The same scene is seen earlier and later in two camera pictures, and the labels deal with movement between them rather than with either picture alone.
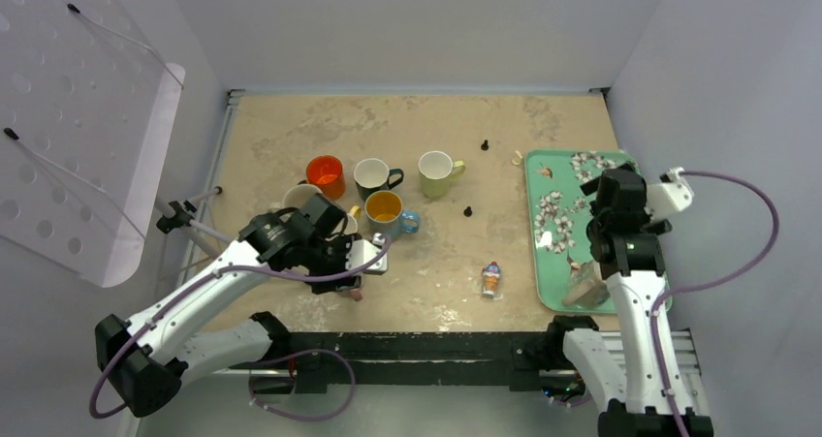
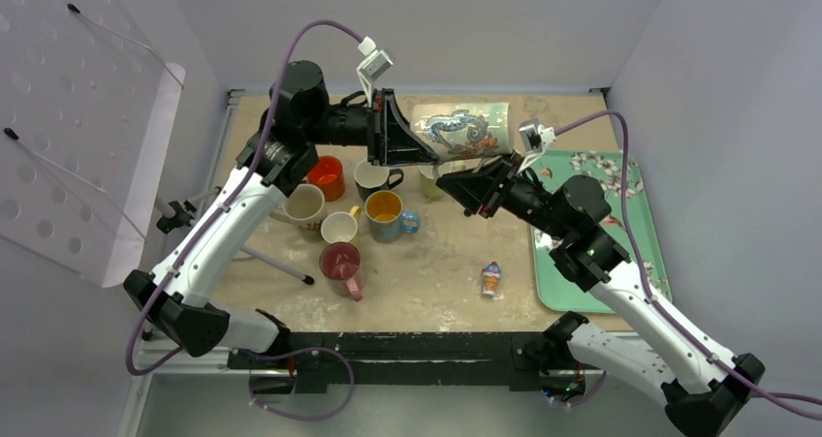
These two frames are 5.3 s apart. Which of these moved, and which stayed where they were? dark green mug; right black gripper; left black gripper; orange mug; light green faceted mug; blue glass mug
Moved: left black gripper; right black gripper
Stayed: orange mug; blue glass mug; light green faceted mug; dark green mug
